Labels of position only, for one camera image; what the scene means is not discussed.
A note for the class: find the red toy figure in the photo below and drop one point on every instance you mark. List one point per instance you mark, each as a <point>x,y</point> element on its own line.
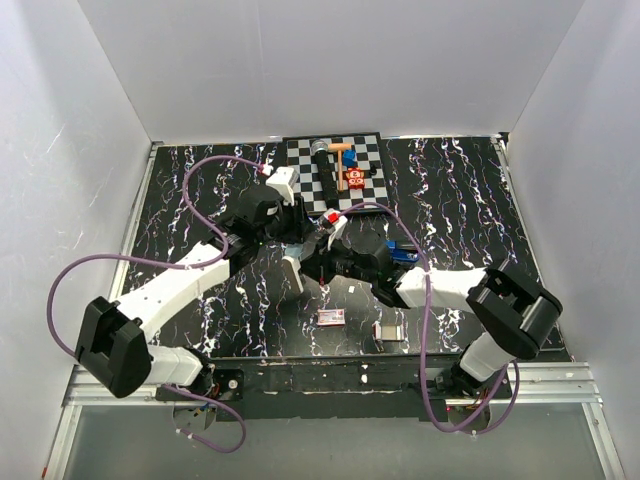
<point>355,178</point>

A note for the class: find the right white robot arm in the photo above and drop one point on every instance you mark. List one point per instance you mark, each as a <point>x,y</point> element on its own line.
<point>516,312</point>

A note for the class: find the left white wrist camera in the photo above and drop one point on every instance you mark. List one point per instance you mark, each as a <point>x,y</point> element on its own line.
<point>283,180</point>

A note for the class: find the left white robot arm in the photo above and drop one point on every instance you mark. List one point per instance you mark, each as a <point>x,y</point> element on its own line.
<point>114,341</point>

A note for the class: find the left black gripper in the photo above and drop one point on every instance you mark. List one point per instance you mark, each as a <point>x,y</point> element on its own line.
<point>300,223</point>

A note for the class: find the open staple box tray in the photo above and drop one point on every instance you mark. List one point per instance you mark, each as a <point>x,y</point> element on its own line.
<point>388,333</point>

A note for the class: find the blue black stapler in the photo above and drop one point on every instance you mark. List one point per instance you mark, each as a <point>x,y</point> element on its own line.
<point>403,251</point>

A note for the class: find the blue toy block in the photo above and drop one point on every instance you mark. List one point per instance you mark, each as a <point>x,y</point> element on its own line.
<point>349,159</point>

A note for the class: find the black white checkerboard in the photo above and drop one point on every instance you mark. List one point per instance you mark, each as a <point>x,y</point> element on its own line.
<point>366,146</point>

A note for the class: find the light blue stapler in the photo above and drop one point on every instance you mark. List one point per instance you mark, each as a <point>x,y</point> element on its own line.
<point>292,268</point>

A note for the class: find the red white staple box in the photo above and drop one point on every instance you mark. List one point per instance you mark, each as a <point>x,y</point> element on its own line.
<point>332,317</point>

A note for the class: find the wooden toy hammer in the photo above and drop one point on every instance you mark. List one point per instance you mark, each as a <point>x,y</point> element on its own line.
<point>338,149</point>

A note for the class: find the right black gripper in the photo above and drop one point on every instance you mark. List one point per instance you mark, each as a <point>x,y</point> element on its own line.
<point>317,265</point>

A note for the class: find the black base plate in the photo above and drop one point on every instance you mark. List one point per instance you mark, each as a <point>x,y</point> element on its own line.
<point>325,387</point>

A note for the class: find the black microphone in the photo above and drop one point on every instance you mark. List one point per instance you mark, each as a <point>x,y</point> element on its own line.
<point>319,153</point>

